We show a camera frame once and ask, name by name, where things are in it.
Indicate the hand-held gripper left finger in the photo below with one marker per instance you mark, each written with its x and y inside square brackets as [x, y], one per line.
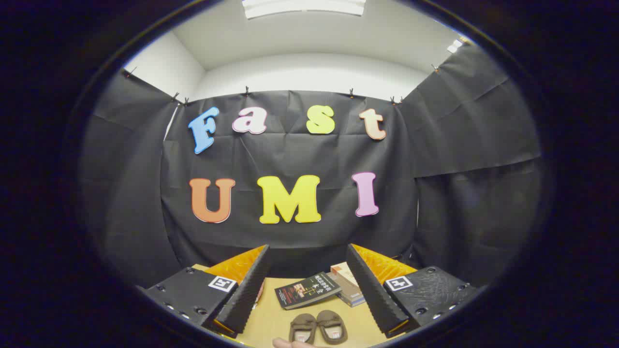
[246, 295]

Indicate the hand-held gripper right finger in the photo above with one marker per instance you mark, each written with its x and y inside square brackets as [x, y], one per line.
[375, 295]

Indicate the brown fuzzy shoe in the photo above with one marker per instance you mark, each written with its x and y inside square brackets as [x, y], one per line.
[302, 327]
[332, 325]

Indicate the blue edged book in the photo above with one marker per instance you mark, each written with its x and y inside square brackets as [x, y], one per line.
[352, 296]

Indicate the black paperback book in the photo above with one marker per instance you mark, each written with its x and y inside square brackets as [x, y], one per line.
[308, 290]

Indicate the small ceiling light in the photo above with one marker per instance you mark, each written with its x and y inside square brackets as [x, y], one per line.
[455, 46]

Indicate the long ceiling light panel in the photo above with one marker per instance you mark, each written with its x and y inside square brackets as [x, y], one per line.
[303, 7]

